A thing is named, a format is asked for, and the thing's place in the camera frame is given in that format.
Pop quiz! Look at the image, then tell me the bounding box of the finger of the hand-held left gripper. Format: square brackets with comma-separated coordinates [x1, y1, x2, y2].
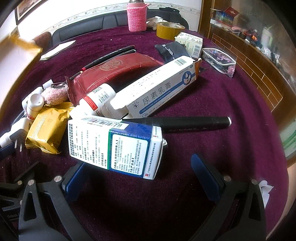
[0, 145, 15, 161]
[13, 161, 41, 184]

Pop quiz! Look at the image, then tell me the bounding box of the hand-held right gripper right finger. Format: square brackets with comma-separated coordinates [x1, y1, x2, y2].
[191, 153, 267, 241]

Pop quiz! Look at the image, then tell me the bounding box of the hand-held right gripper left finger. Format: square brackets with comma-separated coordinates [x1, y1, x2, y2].
[17, 161, 93, 241]

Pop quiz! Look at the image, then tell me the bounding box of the white charger plug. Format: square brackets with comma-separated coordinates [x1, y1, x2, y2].
[0, 117, 35, 152]

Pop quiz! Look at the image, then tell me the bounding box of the blue white medicine box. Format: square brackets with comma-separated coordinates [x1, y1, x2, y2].
[68, 117, 167, 180]

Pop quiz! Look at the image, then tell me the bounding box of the yellow snack packet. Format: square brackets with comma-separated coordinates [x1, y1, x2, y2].
[25, 104, 74, 154]

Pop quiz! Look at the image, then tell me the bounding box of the black marker white tip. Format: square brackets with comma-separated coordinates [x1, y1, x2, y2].
[121, 116, 232, 134]

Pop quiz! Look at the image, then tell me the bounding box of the white bottle red label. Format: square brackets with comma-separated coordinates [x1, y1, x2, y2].
[69, 83, 116, 118]

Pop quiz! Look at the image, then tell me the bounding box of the yellow taped cardboard box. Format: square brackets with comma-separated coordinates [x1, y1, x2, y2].
[0, 35, 43, 70]

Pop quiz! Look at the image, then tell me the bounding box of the small white bottle red band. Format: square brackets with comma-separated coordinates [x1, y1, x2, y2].
[22, 93, 45, 121]

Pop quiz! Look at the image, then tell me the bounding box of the white paper scrap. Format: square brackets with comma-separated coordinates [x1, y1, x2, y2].
[258, 179, 274, 209]

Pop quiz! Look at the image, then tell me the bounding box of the pink fluffy ball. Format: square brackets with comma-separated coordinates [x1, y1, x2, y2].
[43, 82, 70, 105]

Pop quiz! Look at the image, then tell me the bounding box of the green white packet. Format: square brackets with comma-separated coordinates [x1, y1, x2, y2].
[279, 125, 296, 167]

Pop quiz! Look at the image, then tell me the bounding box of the long white blue ointment box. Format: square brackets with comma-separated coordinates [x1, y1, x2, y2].
[110, 56, 203, 119]

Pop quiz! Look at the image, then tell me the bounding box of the clear cartoon print pencil case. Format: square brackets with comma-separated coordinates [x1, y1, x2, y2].
[202, 47, 237, 77]

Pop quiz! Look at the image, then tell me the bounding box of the wooden cabinet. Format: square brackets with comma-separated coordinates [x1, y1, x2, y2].
[199, 0, 296, 116]

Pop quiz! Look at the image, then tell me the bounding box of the white notebook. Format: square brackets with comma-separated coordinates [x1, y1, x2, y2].
[39, 40, 77, 61]

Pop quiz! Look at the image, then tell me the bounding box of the brown chair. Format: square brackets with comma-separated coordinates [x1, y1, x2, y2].
[32, 31, 52, 47]

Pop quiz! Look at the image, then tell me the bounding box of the black pouch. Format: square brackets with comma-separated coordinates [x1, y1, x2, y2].
[154, 42, 192, 64]

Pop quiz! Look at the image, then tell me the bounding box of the white green medicine box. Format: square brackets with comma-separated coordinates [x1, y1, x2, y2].
[174, 32, 203, 59]

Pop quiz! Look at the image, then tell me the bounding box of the yellow tape roll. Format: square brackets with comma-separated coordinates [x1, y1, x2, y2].
[156, 22, 185, 41]

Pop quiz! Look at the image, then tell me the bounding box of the black leather sofa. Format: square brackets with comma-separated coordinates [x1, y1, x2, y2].
[52, 9, 189, 43]

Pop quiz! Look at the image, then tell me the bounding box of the colourful cardboard box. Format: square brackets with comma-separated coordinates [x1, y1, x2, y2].
[210, 6, 241, 29]

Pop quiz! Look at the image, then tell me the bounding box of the white cloth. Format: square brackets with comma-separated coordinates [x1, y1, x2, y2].
[145, 16, 170, 29]

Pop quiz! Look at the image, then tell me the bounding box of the bottle in pink knitted sleeve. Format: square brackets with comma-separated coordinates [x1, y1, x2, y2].
[126, 0, 148, 32]

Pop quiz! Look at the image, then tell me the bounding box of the framed wall picture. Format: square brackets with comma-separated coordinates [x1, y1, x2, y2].
[14, 0, 43, 25]

